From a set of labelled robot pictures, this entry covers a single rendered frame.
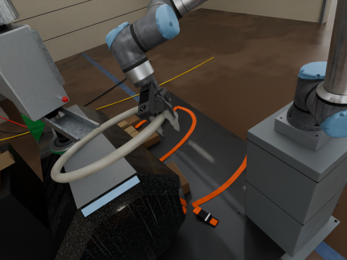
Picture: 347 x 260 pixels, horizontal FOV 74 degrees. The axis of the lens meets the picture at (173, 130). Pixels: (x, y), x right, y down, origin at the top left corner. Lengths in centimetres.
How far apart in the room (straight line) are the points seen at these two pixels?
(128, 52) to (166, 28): 13
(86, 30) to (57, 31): 64
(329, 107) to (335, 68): 14
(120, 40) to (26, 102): 75
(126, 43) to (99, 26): 576
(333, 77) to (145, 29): 61
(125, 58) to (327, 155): 95
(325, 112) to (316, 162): 29
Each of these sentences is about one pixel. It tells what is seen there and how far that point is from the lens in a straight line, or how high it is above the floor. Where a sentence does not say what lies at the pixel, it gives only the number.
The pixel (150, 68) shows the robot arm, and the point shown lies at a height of 140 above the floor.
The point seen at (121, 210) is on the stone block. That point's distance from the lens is 124.
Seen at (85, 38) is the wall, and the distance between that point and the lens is 643.
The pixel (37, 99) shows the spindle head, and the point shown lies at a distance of 137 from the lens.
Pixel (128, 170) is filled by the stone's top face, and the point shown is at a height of 80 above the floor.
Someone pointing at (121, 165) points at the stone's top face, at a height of 80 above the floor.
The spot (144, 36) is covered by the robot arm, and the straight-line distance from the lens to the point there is 71.
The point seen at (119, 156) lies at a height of 125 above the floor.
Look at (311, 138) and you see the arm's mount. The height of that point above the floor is 91.
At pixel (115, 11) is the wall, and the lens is 660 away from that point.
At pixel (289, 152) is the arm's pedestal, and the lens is 120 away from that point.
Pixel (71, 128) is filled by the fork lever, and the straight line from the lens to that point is 128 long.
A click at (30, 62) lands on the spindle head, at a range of 133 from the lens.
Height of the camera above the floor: 169
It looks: 39 degrees down
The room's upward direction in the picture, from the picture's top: 13 degrees counter-clockwise
